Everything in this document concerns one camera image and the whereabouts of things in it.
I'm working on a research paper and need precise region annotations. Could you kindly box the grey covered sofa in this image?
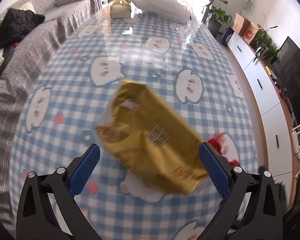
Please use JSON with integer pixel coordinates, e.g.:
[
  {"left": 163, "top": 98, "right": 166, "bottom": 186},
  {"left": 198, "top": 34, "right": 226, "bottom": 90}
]
[{"left": 0, "top": 0, "right": 103, "bottom": 190}]

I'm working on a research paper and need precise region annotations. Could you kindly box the white wifi router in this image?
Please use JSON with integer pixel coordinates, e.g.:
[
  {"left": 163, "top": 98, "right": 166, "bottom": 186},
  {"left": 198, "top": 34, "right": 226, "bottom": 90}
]
[{"left": 292, "top": 125, "right": 300, "bottom": 158}]

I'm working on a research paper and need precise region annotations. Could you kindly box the blue checkered tablecloth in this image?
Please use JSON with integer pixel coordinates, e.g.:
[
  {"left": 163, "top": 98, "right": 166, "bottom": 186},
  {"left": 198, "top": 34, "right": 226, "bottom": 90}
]
[{"left": 9, "top": 11, "right": 257, "bottom": 239}]

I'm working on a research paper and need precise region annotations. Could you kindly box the plant on tv cabinet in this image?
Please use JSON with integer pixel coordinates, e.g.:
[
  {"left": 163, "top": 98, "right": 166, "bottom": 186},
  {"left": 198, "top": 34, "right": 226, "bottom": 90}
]
[{"left": 253, "top": 25, "right": 281, "bottom": 64}]

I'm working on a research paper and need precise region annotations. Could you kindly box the black flat screen television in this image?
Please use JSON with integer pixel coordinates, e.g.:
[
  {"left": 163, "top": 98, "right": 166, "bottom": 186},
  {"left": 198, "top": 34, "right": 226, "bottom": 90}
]
[{"left": 271, "top": 37, "right": 300, "bottom": 124}]

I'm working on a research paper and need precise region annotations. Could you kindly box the white plastic bag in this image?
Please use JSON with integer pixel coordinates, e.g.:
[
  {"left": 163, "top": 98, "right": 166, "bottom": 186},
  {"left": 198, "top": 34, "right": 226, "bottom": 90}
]
[{"left": 130, "top": 0, "right": 191, "bottom": 23}]

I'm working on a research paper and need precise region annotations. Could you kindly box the potted green plant on floor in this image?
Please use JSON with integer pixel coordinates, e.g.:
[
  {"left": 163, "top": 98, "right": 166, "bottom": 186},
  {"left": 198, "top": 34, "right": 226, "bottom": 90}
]
[{"left": 202, "top": 0, "right": 232, "bottom": 37}]

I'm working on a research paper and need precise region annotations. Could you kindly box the gold foil snack bag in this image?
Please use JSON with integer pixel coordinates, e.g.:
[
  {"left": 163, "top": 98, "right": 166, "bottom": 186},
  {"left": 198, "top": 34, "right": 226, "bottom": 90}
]
[{"left": 95, "top": 80, "right": 208, "bottom": 195}]

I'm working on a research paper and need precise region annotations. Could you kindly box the red mesh net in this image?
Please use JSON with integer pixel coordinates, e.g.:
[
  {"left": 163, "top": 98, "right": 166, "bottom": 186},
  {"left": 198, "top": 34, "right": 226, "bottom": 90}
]
[{"left": 208, "top": 132, "right": 240, "bottom": 167}]

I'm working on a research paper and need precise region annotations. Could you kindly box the white tv cabinet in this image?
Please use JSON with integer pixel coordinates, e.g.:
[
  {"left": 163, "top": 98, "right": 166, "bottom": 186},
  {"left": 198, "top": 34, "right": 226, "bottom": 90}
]
[{"left": 226, "top": 32, "right": 300, "bottom": 178}]

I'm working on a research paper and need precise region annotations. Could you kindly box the black quilted jacket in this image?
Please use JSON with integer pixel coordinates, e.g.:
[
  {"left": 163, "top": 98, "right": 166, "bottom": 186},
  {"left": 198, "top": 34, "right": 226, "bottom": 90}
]
[{"left": 0, "top": 8, "right": 45, "bottom": 49}]

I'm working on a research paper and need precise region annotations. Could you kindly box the brown paper bag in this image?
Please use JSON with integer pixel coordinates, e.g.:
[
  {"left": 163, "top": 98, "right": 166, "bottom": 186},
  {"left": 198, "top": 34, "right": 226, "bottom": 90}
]
[{"left": 231, "top": 14, "right": 260, "bottom": 44}]

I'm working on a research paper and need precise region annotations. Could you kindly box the tissue box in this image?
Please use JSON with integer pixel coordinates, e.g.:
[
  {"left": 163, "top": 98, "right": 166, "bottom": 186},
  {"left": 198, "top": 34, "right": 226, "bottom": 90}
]
[{"left": 110, "top": 0, "right": 131, "bottom": 20}]

